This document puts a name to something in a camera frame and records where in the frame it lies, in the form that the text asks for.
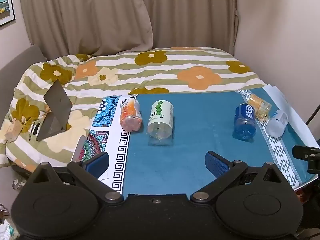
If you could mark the pale crumpled bag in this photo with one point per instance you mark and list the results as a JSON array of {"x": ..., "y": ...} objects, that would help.
[{"x": 6, "y": 228}]

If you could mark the framed wall picture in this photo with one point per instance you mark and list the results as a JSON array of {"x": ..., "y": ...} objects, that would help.
[{"x": 5, "y": 3}]

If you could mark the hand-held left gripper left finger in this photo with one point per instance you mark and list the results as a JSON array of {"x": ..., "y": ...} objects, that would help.
[{"x": 98, "y": 162}]

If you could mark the beige curtain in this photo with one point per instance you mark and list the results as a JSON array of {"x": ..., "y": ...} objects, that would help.
[{"x": 100, "y": 15}]

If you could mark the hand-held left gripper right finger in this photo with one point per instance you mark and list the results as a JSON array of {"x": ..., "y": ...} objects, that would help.
[{"x": 217, "y": 166}]

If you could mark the blue plastic bottle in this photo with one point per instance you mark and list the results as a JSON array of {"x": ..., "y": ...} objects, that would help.
[{"x": 245, "y": 121}]

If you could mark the grey flat tablet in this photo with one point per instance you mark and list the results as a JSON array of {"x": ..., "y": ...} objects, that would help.
[{"x": 79, "y": 148}]

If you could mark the orange label plastic bottle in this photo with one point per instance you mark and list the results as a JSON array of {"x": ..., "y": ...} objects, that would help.
[{"x": 130, "y": 120}]

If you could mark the floral striped blanket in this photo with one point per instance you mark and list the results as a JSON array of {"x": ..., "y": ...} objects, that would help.
[{"x": 150, "y": 75}]

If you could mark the brown paper tag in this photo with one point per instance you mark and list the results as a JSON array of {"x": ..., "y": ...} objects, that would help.
[{"x": 13, "y": 130}]

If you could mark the grey upholstered headboard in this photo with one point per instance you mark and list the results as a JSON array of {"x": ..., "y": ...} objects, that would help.
[{"x": 22, "y": 58}]

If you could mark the clear frosted small bottle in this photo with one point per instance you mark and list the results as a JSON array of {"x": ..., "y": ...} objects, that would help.
[{"x": 276, "y": 125}]

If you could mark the white green-dot label bottle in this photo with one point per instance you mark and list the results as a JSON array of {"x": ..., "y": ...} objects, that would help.
[{"x": 160, "y": 121}]

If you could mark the small amber bottle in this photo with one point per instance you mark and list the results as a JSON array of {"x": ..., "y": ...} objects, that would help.
[{"x": 261, "y": 106}]

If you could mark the grey folding stand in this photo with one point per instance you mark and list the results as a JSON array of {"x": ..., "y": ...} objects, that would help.
[{"x": 56, "y": 105}]

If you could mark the black clamp mount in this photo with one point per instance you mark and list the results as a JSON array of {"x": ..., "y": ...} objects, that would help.
[{"x": 307, "y": 156}]

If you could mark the blue patterned table mat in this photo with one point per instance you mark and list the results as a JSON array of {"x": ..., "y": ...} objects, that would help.
[{"x": 195, "y": 135}]

